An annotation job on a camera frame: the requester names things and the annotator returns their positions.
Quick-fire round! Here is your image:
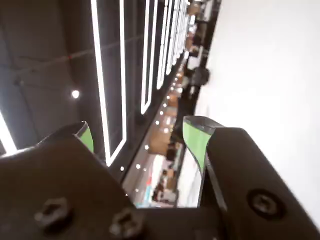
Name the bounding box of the white rectangular ceiling light frame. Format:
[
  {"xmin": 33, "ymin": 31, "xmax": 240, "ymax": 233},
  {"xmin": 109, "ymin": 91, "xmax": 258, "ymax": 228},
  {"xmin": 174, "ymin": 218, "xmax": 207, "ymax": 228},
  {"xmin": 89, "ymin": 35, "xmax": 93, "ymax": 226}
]
[
  {"xmin": 156, "ymin": 0, "xmax": 174, "ymax": 90},
  {"xmin": 140, "ymin": 0, "xmax": 159, "ymax": 116},
  {"xmin": 90, "ymin": 0, "xmax": 128, "ymax": 168}
]

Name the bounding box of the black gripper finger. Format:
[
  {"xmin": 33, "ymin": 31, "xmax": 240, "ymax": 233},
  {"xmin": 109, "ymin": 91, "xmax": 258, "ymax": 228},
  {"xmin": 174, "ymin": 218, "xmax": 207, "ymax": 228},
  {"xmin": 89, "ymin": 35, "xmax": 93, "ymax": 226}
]
[
  {"xmin": 182, "ymin": 115, "xmax": 320, "ymax": 240},
  {"xmin": 0, "ymin": 121, "xmax": 148, "ymax": 240}
]

